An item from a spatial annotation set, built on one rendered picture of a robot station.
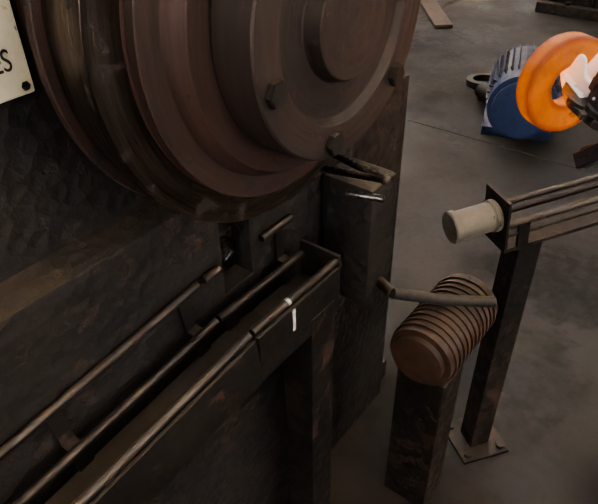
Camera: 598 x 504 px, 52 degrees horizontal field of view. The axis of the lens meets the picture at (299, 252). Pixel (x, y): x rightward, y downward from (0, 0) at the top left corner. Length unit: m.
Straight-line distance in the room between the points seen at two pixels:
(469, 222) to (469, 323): 0.19
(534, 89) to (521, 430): 0.93
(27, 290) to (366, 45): 0.43
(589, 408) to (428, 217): 0.93
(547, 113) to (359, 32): 0.53
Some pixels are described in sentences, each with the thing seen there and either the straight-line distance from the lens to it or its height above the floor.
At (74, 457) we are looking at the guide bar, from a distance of 0.80.
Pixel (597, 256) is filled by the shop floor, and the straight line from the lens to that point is 2.33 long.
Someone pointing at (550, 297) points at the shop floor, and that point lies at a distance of 2.09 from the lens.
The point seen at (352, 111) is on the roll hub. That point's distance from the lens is 0.67.
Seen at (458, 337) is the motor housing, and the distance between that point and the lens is 1.13.
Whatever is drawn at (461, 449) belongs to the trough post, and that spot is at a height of 0.01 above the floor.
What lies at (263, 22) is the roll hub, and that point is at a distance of 0.52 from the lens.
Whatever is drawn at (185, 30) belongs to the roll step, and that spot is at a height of 1.14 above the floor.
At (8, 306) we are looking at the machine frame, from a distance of 0.69.
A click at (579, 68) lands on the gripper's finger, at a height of 0.95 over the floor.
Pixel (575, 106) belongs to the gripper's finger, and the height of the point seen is 0.91.
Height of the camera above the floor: 1.29
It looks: 37 degrees down
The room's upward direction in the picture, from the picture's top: 1 degrees counter-clockwise
